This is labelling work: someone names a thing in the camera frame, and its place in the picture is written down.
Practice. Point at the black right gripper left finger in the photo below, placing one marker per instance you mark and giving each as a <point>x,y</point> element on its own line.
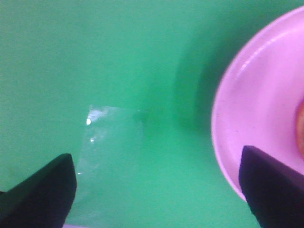
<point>44,199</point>

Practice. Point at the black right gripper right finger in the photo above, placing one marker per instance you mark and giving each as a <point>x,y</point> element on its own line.
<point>274,192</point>

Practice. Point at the burger with lettuce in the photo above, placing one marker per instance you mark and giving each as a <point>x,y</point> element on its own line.
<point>300,128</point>

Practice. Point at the pink round plate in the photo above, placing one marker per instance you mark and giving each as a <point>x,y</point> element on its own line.
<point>258,97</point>

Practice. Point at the clear tape patch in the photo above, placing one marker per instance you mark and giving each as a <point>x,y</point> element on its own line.
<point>107,166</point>

